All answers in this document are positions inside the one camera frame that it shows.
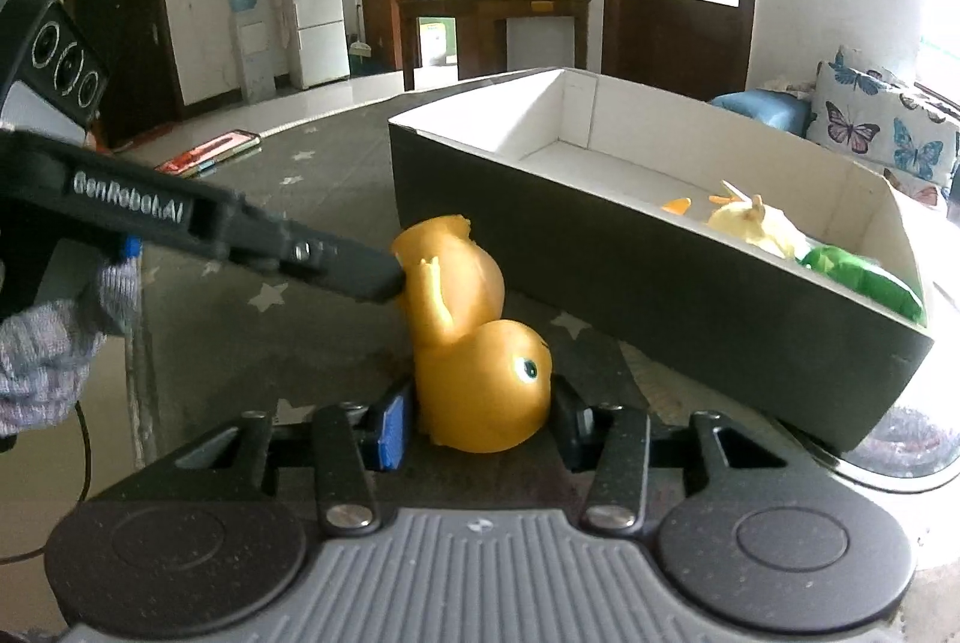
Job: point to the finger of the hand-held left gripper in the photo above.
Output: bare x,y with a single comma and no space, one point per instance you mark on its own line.
337,264

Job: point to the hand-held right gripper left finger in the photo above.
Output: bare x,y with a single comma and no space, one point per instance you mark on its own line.
390,427

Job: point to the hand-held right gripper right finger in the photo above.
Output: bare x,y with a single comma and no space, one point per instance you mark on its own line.
567,427

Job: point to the dark cardboard box white inside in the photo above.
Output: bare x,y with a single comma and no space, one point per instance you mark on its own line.
637,268

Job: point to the yellow plush deer toy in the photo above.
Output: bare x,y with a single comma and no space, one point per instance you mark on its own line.
754,226

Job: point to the green plastic packet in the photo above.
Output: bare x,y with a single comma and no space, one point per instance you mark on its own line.
862,279

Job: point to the person's left hand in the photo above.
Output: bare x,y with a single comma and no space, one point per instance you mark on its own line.
37,358

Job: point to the grey quilted star mat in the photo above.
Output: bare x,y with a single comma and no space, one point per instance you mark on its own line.
300,328

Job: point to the dark wooden door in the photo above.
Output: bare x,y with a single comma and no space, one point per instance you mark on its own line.
120,35

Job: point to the red book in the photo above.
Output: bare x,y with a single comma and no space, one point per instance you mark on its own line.
210,154

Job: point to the broom with dustpan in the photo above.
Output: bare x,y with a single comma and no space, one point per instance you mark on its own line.
360,46

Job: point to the water dispenser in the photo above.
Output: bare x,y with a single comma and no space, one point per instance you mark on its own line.
251,42

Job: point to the white refrigerator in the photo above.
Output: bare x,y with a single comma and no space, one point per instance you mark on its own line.
319,12

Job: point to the wooden console table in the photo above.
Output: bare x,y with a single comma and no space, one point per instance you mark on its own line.
487,9

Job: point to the round glass disc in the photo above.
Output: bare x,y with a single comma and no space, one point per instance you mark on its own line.
907,448

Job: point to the blue cushion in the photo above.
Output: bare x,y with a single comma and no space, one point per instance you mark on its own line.
761,110

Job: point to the butterfly print pillow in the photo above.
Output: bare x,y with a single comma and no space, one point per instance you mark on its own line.
877,125

